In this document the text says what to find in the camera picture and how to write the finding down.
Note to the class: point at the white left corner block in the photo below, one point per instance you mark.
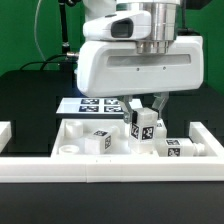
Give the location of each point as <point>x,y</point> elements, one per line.
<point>5,134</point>

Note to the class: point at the white U-shaped obstacle fence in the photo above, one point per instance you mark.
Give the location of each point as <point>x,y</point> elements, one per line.
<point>122,166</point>

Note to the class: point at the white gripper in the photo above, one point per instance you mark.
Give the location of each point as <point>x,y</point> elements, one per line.
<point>136,50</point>

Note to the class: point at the white sheet with fiducial tags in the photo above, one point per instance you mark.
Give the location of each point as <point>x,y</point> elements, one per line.
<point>89,106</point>

